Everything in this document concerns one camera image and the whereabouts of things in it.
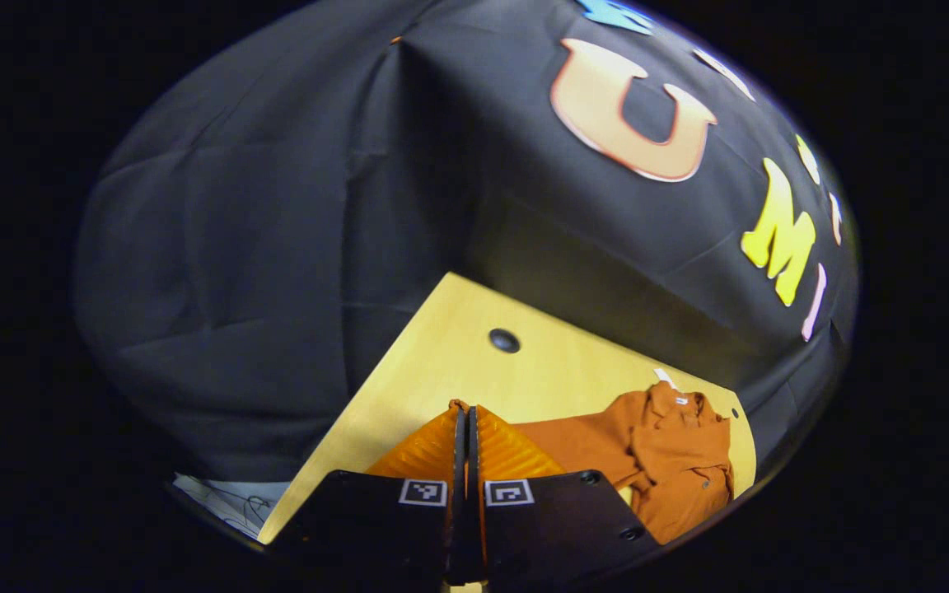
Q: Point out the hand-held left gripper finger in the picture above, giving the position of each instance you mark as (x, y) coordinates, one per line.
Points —
(473, 469)
(460, 461)

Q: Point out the rust orange knit shirt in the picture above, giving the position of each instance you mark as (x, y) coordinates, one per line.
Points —
(672, 461)

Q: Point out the black backdrop cloth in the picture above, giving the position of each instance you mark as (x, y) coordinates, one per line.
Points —
(277, 247)

